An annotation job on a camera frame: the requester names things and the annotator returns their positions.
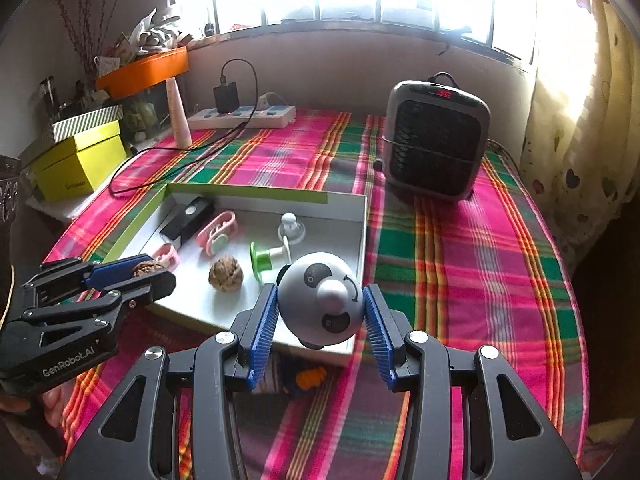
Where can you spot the white plug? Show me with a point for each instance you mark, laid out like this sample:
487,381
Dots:
267,101

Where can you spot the pale blue knob toy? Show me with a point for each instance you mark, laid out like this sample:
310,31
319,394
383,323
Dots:
291,230

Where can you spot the dried twigs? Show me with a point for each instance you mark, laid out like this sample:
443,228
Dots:
87,45

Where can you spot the black silver bike light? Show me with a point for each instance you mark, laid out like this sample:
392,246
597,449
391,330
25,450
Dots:
187,217

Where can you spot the brown walnut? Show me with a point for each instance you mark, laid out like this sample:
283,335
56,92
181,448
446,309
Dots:
226,274
147,267

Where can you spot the small pink clip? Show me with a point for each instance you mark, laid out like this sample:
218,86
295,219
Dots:
167,255

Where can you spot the green white striped box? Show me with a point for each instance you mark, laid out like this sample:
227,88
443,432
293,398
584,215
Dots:
85,122

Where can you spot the dark glass press pot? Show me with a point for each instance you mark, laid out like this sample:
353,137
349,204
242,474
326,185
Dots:
47,97

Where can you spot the black charger adapter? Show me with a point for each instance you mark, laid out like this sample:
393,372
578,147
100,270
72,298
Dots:
225,97

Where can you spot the pink clip with mint insert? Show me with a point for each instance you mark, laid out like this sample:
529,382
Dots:
215,242

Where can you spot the yellow cardboard box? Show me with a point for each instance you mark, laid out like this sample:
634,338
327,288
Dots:
70,170

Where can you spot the white power strip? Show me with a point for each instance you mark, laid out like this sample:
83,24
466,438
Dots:
270,119

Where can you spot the white panda toy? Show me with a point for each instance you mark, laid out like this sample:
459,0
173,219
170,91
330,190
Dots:
310,310

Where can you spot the white plastic bags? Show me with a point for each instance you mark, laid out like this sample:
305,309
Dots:
155,32

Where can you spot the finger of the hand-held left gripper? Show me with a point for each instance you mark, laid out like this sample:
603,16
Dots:
152,287
120,272

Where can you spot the black printed object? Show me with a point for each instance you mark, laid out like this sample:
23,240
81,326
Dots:
10,240

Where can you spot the person's left hand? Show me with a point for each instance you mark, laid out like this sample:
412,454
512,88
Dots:
52,405

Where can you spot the green white spool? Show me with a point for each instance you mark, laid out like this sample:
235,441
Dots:
260,260

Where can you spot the pink green plaid cloth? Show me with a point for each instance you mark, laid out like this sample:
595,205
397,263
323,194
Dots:
450,270

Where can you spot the heart print curtain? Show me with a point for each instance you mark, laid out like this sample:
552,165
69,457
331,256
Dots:
575,160

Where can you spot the white side table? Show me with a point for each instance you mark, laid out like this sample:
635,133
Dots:
55,207

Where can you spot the green white cardboard box tray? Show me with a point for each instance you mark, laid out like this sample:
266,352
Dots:
235,310

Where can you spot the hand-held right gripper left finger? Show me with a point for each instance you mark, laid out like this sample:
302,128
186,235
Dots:
262,340

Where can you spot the grey space heater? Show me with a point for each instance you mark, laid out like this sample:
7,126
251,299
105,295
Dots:
430,145

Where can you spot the small orange object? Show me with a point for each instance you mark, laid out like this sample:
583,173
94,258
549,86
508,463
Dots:
310,377

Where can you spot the orange box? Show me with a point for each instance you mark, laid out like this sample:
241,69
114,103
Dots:
145,72

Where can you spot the green glass jar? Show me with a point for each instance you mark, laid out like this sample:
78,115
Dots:
142,115

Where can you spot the white cream tube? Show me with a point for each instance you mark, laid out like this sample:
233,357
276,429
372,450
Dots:
181,125

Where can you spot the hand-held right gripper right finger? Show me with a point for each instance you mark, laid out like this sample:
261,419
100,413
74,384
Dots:
380,340

